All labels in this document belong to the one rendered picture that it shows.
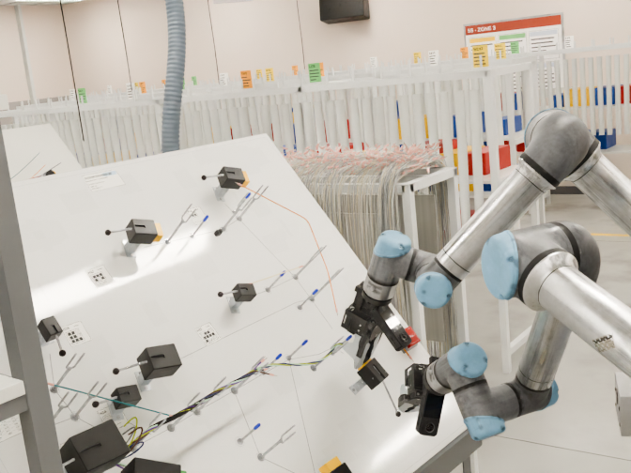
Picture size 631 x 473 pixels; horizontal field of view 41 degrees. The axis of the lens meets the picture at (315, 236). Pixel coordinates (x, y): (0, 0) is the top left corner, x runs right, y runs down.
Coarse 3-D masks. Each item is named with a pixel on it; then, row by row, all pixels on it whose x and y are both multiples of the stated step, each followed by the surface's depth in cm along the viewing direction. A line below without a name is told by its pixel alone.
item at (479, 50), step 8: (472, 48) 507; (480, 48) 505; (312, 64) 577; (488, 64) 504; (240, 72) 615; (248, 72) 611; (312, 72) 579; (248, 80) 613; (312, 80) 580; (320, 80) 576; (80, 88) 722; (128, 88) 688; (80, 96) 724; (128, 96) 690
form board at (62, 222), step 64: (64, 192) 191; (128, 192) 202; (192, 192) 215; (64, 256) 181; (192, 256) 202; (256, 256) 214; (320, 256) 228; (0, 320) 163; (64, 320) 171; (128, 320) 180; (192, 320) 190; (256, 320) 201; (320, 320) 213; (64, 384) 162; (128, 384) 170; (192, 384) 179; (256, 384) 189; (320, 384) 200; (0, 448) 148; (192, 448) 170; (256, 448) 178; (320, 448) 188; (384, 448) 199
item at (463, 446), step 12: (468, 432) 218; (456, 444) 213; (468, 444) 218; (480, 444) 223; (444, 456) 208; (456, 456) 213; (468, 456) 218; (420, 468) 201; (432, 468) 204; (444, 468) 209
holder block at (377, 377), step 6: (372, 360) 201; (366, 366) 199; (372, 366) 200; (378, 366) 201; (360, 372) 201; (366, 372) 199; (372, 372) 199; (384, 372) 201; (366, 378) 200; (378, 378) 198; (384, 378) 200; (366, 384) 201; (372, 384) 200; (378, 384) 199
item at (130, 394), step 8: (112, 392) 161; (120, 392) 160; (128, 392) 161; (136, 392) 162; (104, 400) 159; (120, 400) 159; (128, 400) 160; (136, 400) 161; (112, 408) 164; (120, 408) 161; (112, 416) 164; (120, 416) 165
